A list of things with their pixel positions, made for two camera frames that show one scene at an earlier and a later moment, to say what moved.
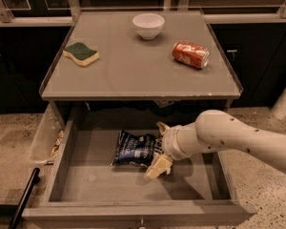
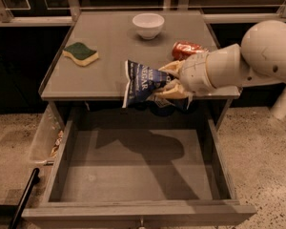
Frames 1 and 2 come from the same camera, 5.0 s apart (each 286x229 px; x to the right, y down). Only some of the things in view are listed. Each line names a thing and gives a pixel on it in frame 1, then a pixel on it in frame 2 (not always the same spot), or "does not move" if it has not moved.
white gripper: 169,141 → 194,73
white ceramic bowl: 148,26 does not move
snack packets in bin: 57,142 does not move
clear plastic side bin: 48,136 does not move
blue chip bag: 136,149 → 141,82
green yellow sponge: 82,54 does not move
